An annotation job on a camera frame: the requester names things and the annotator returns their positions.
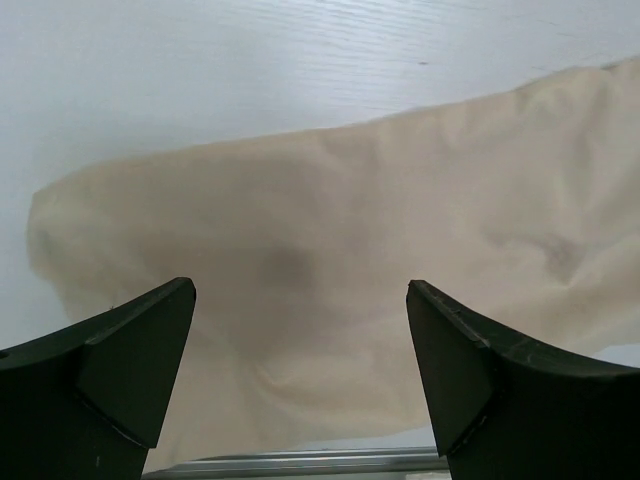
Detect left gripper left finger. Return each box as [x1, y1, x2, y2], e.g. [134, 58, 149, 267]
[1, 278, 195, 480]

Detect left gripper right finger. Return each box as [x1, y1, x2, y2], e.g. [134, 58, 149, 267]
[406, 280, 639, 480]

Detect beige trousers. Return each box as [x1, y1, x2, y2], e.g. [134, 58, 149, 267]
[26, 59, 639, 472]

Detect aluminium front rail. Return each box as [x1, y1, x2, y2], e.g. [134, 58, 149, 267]
[143, 447, 451, 479]

